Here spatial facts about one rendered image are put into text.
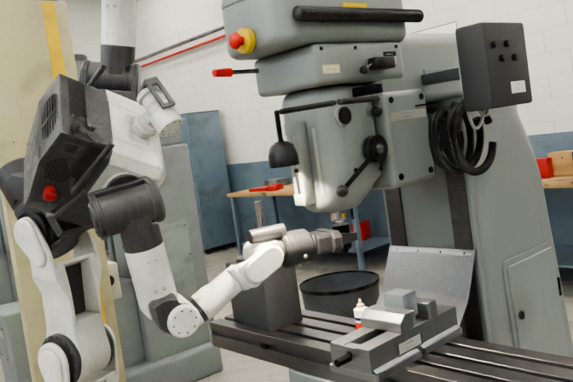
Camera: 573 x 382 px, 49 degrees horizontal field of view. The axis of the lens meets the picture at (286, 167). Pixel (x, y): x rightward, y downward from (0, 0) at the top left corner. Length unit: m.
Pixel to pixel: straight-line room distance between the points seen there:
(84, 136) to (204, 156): 7.51
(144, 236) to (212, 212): 7.58
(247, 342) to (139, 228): 0.69
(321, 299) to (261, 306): 1.70
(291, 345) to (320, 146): 0.57
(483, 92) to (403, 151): 0.26
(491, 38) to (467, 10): 4.77
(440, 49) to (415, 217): 0.52
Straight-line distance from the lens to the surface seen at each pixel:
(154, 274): 1.46
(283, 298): 1.91
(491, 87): 1.61
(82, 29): 11.41
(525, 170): 2.09
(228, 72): 1.60
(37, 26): 3.19
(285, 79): 1.59
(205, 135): 8.99
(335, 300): 3.56
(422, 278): 1.98
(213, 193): 9.01
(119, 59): 1.72
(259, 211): 1.90
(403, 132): 1.72
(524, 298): 2.04
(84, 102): 1.55
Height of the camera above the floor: 1.53
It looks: 3 degrees down
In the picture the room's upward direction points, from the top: 8 degrees counter-clockwise
